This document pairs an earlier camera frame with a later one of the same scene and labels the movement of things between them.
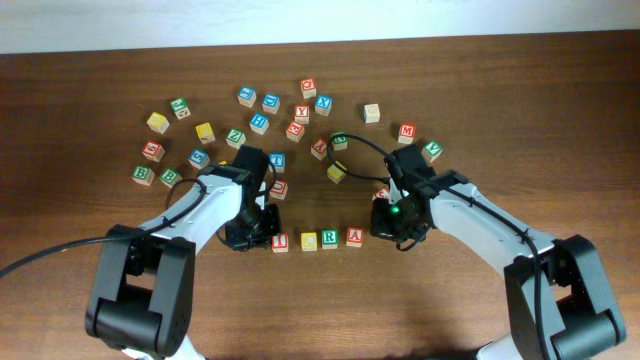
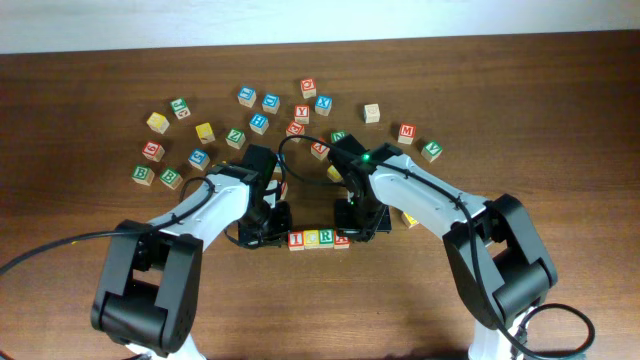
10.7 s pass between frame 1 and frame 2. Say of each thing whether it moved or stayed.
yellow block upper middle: stayed
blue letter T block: stayed
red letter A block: moved
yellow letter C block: stayed
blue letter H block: stayed
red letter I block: moved
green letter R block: stayed
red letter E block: stayed
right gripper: moved
